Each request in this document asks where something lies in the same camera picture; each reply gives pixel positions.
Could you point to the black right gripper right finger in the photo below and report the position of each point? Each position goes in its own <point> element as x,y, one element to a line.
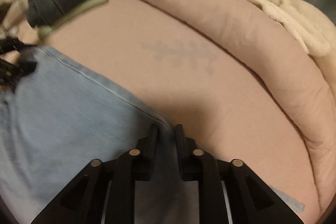
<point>229,192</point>

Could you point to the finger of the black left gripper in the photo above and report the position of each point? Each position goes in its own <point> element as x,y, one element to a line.
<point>12,73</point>

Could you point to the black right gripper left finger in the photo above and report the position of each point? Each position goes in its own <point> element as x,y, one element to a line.
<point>104,192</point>

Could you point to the light blue denim pants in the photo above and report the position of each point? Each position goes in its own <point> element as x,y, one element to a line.
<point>63,115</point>

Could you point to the light green folded garment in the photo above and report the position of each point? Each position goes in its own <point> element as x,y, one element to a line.
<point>44,31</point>

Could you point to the pink bed sheet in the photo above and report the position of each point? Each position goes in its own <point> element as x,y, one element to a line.
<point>105,77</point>

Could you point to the white goose plush toy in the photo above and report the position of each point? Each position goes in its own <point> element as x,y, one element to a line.
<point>314,31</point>

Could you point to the pink folded duvet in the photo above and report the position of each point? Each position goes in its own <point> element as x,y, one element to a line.
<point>236,29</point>

